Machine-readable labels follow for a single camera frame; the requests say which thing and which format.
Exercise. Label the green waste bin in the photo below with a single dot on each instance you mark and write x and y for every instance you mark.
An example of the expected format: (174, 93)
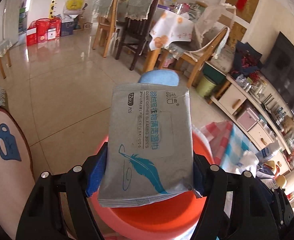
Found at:
(205, 86)

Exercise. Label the pink plastic bucket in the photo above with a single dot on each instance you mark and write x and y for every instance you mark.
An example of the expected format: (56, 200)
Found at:
(161, 220)

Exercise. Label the cream cushion blue cup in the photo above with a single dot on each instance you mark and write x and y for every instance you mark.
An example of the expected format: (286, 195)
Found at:
(16, 173)

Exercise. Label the red gift boxes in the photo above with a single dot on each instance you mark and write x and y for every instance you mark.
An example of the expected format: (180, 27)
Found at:
(42, 30)

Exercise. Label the dining table orange cloth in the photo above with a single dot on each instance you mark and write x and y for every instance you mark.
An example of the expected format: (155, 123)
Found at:
(167, 27)

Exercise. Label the black television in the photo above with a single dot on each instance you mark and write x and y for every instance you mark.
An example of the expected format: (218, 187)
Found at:
(279, 69)

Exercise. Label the dark wooden chair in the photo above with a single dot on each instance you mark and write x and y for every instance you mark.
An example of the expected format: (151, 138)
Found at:
(138, 20)

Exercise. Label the white milk carton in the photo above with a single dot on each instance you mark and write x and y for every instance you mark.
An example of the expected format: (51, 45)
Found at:
(268, 152)

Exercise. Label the yellow pear right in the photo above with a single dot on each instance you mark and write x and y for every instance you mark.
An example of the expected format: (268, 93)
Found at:
(281, 181)

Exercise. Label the blue cushioned stool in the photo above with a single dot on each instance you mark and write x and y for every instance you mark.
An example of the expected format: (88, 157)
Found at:
(160, 77)

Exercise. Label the light wooden chair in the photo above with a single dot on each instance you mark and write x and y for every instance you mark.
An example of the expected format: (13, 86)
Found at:
(107, 10)

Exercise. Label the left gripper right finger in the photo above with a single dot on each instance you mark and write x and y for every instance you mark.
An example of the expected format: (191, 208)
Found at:
(235, 207)

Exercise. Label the wooden chair with cover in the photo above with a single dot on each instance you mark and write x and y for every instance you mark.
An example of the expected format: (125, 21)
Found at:
(209, 36)

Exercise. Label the checkered blue tablecloth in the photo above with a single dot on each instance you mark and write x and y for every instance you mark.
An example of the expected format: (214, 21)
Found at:
(230, 147)

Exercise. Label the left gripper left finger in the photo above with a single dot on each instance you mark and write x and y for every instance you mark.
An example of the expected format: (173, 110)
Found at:
(58, 207)

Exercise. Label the pink storage box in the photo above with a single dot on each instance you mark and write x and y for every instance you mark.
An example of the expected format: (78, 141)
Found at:
(247, 119)

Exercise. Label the yellow pear left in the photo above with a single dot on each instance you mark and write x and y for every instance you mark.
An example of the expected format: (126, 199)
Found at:
(272, 165)

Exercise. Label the yellow pear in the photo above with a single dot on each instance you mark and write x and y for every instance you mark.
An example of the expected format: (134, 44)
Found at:
(272, 165)
(281, 181)

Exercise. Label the white cleaning wipes pack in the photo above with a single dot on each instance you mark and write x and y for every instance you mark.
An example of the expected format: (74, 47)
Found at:
(149, 155)

